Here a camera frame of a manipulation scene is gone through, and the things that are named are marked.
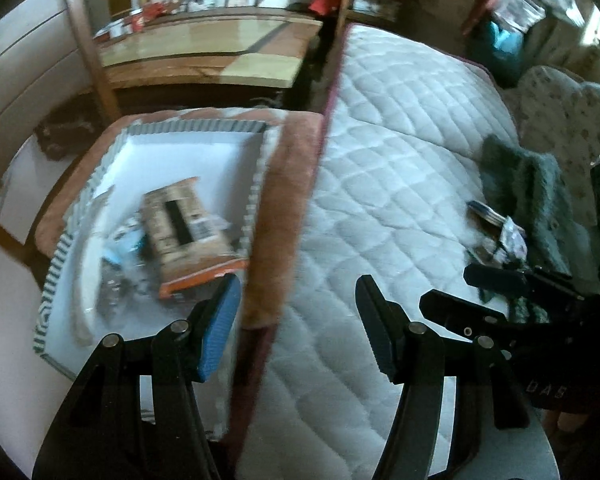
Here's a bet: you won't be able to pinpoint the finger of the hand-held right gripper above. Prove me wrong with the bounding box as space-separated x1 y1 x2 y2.
420 289 512 343
464 263 576 303

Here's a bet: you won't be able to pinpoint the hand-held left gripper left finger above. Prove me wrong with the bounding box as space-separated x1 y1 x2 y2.
32 274 243 480

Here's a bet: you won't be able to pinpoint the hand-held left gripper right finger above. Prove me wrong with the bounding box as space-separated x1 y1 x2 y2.
355 274 561 480

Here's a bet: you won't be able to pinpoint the shiny crinkled snack packet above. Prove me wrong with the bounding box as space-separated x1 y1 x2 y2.
495 217 528 263

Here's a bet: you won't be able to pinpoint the clear snack bag yellow band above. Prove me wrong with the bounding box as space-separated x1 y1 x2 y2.
97 260 166 321

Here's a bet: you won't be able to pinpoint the orange-edged cracker pack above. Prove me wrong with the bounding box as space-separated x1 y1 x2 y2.
140 177 251 301

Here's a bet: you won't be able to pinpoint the white box striped rim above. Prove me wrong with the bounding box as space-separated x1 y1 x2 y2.
32 120 271 436

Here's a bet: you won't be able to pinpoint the dark striped snack packet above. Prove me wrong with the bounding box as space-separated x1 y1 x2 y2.
467 200 506 226

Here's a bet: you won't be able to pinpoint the green knit sweater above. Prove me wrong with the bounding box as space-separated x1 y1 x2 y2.
480 134 600 326

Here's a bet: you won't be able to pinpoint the blue white snack packet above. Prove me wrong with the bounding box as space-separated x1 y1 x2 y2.
102 222 148 267

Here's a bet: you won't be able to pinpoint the pink plush cushion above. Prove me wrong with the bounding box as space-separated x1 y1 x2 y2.
34 107 326 331

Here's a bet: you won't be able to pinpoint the white quilted mattress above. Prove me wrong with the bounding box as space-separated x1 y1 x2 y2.
230 25 556 480

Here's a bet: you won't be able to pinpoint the floral pillow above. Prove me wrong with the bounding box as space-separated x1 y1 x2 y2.
517 65 600 201

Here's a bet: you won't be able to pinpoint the teal cloth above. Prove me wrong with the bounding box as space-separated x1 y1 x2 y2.
482 22 526 68

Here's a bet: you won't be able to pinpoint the dark bundle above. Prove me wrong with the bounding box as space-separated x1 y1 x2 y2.
34 107 101 158

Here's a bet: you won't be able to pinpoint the glass-top wooden table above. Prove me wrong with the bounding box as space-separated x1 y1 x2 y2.
92 7 326 93

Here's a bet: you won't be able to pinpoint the red gift box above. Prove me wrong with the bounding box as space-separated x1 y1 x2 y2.
107 10 146 38

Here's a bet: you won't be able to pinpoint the red plush toys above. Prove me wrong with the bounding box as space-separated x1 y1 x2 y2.
137 0 186 16

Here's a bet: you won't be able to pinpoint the wooden chair frame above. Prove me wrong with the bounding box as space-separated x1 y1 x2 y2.
0 0 123 271

